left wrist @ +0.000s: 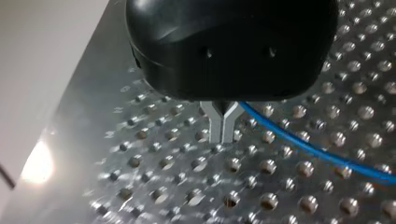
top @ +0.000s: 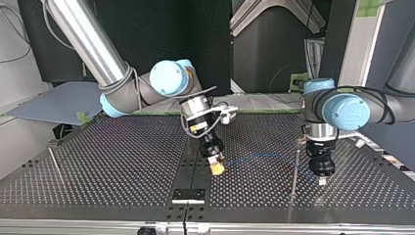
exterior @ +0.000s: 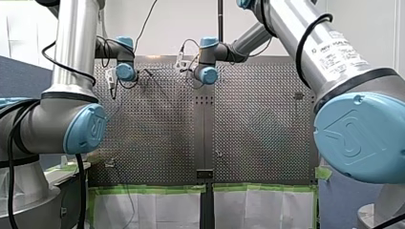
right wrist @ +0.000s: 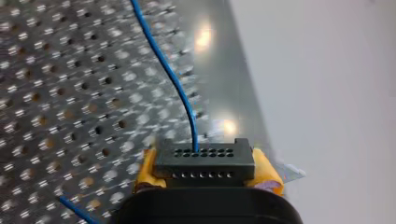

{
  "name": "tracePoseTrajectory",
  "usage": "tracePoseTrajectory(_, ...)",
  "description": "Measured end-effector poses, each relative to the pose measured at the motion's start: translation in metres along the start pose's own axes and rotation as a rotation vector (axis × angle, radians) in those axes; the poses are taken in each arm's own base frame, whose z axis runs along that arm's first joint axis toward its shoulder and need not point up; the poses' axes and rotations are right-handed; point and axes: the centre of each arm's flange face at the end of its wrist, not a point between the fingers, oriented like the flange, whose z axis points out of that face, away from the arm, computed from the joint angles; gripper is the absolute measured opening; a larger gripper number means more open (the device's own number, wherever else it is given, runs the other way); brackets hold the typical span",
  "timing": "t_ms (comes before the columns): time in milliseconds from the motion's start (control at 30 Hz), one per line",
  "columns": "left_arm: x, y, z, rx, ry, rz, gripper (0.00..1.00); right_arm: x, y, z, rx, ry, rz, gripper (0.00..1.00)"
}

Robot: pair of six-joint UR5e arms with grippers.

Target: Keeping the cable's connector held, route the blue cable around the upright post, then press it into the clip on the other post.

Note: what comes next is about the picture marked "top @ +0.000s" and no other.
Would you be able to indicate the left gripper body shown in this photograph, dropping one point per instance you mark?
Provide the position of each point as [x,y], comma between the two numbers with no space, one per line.
[321,160]

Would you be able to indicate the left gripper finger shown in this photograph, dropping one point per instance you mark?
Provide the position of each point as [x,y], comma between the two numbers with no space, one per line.
[322,181]

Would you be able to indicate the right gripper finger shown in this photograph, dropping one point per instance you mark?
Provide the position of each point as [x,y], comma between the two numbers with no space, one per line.
[218,168]

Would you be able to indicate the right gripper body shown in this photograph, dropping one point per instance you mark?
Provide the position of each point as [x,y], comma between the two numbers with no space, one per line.
[210,143]

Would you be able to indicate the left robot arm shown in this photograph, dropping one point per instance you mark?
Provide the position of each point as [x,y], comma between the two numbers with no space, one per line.
[345,111]

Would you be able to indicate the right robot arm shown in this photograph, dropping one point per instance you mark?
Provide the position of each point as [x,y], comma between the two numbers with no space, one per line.
[88,42]

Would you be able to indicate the green box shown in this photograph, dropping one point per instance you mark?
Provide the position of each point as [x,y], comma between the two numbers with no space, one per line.
[298,82]

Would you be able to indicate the black panel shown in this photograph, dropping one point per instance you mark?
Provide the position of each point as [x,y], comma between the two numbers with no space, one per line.
[147,32]

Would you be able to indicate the grey board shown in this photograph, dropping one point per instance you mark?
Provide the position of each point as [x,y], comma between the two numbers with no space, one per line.
[58,101]

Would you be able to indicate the metal post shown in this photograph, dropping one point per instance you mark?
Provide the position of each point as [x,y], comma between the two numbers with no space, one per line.
[54,160]
[296,166]

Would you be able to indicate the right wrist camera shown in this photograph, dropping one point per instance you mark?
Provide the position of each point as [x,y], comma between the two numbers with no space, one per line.
[229,114]

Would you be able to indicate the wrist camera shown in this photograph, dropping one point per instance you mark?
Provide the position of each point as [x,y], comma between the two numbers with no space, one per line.
[229,114]
[359,143]

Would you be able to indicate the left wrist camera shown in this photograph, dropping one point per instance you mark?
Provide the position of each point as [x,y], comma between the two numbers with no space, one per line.
[359,143]

